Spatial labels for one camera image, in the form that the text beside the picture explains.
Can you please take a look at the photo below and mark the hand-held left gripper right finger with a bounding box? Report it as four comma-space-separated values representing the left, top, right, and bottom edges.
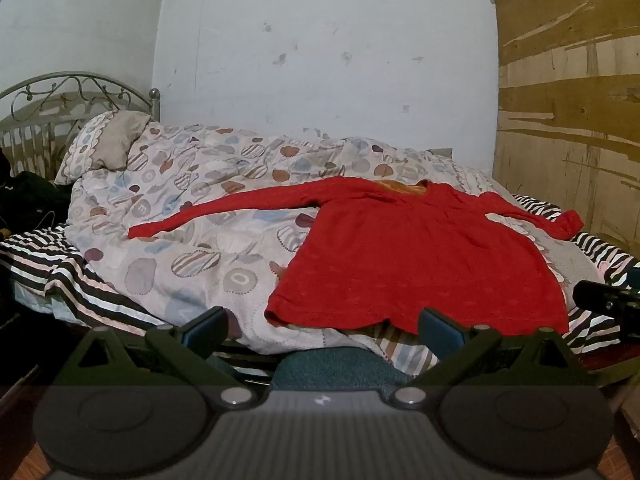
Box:
392, 307, 590, 408

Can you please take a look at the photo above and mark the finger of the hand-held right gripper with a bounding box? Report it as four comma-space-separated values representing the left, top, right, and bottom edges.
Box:
572, 266, 640, 314

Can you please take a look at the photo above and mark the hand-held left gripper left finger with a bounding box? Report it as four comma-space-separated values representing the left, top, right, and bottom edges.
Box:
64, 305, 257, 409

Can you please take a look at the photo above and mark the red knit sweater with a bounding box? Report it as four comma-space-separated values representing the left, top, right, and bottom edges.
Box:
127, 176, 586, 337

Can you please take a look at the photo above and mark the dark clothes pile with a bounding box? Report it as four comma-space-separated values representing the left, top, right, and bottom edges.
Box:
0, 150, 72, 242

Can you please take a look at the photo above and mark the scalloped border pillow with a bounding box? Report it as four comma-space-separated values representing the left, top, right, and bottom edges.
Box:
492, 212, 608, 311
54, 110, 152, 186

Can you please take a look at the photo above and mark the teal cushion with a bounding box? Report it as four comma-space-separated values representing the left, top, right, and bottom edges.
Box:
272, 348, 419, 392

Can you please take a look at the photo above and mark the black white striped bed sheet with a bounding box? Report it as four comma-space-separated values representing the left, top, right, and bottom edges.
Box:
0, 192, 640, 361

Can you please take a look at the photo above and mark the circle patterned blanket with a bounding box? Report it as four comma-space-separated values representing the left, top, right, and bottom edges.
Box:
65, 122, 501, 376

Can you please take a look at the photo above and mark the orange cloth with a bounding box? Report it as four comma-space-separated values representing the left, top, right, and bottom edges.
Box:
372, 179, 431, 196

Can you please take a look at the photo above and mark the plywood board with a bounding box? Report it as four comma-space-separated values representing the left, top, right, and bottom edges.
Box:
489, 0, 640, 262

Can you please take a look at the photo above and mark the metal scrollwork headboard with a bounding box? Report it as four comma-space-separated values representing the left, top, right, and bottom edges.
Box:
0, 71, 162, 181

